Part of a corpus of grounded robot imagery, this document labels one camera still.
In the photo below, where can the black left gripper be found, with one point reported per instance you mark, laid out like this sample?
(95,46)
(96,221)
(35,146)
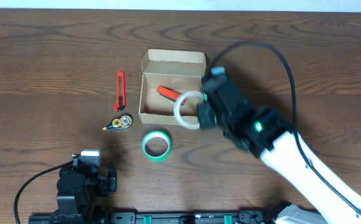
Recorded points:
(112,182)

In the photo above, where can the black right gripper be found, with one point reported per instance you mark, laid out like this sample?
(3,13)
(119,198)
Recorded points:
(207,109)

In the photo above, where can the white tape roll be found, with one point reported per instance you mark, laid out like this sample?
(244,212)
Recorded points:
(177,105)

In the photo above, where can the red black stapler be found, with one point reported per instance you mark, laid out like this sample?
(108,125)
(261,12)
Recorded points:
(168,93)

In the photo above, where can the red utility knife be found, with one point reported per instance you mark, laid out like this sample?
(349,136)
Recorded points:
(120,92)

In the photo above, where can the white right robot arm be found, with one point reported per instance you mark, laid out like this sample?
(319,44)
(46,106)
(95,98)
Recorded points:
(277,143)

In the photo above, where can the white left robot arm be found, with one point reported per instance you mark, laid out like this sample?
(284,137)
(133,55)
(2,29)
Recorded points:
(79,186)

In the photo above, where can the green tape roll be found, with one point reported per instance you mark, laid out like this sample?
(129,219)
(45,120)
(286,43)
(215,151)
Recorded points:
(156,146)

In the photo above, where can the yellow black correction tape dispenser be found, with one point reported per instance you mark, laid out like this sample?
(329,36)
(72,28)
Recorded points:
(124,121)

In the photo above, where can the open cardboard box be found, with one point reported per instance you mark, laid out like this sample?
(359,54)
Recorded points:
(177,70)

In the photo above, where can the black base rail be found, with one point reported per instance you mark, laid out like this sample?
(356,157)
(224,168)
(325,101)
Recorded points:
(241,217)

